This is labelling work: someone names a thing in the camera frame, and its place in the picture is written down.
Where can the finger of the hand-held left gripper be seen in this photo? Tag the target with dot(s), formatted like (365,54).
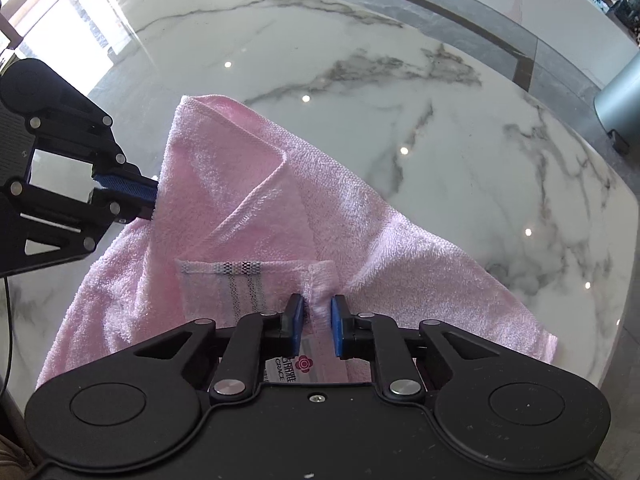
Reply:
(127,187)
(107,215)

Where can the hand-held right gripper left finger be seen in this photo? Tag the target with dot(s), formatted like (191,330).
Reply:
(298,321)

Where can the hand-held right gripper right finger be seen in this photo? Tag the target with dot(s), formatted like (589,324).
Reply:
(339,326)

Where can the pink towel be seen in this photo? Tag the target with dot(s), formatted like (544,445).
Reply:
(225,185)

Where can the silver trash bin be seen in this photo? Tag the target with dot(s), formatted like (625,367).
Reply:
(620,100)

